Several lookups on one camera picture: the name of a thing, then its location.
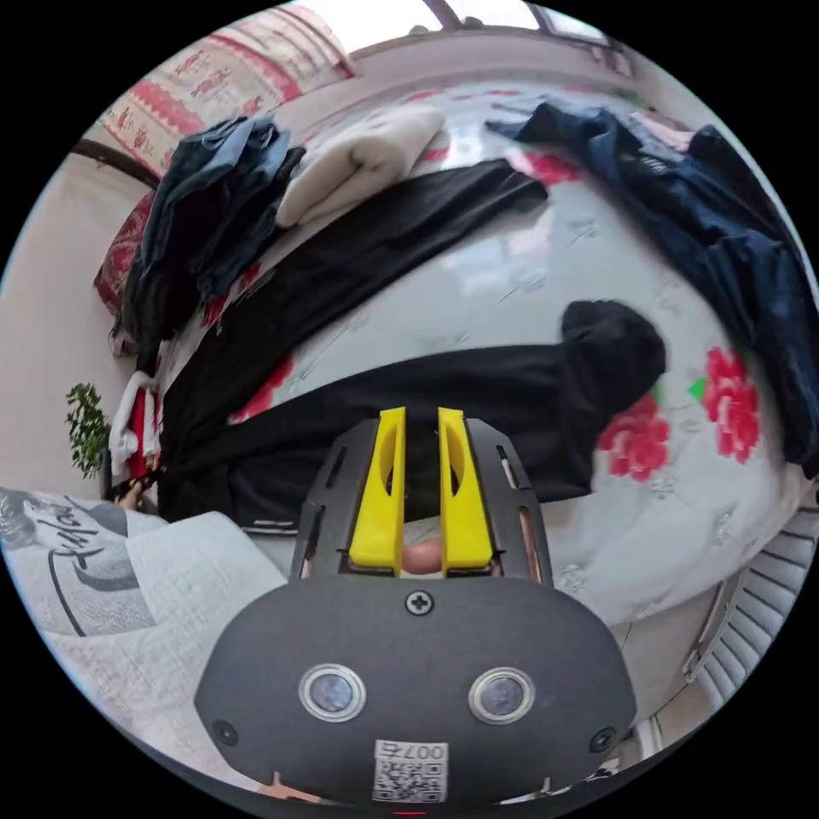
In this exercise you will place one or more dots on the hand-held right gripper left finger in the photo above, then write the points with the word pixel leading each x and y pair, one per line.
pixel 384 512

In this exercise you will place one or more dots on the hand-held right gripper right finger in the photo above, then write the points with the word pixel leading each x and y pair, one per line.
pixel 464 518

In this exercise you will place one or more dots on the black pants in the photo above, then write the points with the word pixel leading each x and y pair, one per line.
pixel 358 256

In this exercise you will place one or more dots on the person's right hand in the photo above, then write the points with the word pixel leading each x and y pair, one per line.
pixel 422 558

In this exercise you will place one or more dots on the bed with floral quilt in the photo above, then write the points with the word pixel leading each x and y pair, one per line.
pixel 512 269

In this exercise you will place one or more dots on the person's body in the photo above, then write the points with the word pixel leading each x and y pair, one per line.
pixel 128 614

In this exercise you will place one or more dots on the white radiator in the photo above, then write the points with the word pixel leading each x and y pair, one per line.
pixel 755 608

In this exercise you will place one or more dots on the green plant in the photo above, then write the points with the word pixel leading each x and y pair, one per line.
pixel 86 429

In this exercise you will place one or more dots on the cream folded blanket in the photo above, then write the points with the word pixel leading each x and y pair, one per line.
pixel 358 166

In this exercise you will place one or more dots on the pile of denim clothes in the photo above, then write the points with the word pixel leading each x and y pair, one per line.
pixel 211 205

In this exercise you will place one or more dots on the red patterned pillow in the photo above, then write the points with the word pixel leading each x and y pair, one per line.
pixel 121 256

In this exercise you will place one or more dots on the pile of navy clothes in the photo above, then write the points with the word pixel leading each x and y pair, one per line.
pixel 704 205

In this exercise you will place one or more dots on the red patterned curtain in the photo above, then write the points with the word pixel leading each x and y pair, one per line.
pixel 192 83

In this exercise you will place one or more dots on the window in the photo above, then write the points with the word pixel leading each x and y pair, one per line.
pixel 384 16

